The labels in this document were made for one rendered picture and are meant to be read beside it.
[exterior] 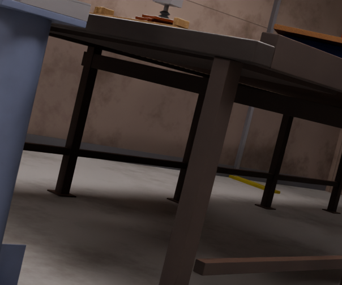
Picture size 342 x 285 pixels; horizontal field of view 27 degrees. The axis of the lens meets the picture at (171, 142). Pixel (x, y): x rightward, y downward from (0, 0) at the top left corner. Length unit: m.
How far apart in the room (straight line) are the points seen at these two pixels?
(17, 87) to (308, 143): 5.98
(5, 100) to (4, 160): 0.17
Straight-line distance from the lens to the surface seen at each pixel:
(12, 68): 2.06
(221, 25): 6.67
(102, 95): 5.95
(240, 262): 2.23
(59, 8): 2.05
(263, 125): 7.24
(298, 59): 2.04
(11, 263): 2.31
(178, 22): 2.30
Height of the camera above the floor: 0.75
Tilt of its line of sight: 4 degrees down
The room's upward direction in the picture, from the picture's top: 14 degrees clockwise
